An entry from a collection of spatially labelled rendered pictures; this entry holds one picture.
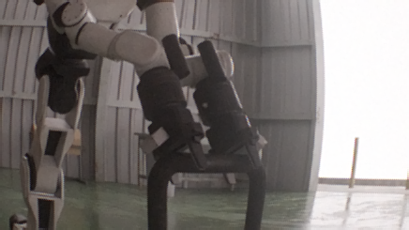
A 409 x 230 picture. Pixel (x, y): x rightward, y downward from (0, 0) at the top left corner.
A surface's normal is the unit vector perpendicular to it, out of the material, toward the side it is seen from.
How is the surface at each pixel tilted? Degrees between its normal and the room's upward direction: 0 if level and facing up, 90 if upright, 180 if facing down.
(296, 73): 90
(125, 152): 90
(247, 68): 90
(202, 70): 65
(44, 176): 119
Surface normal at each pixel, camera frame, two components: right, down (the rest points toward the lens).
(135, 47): -0.14, -0.32
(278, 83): -0.82, -0.07
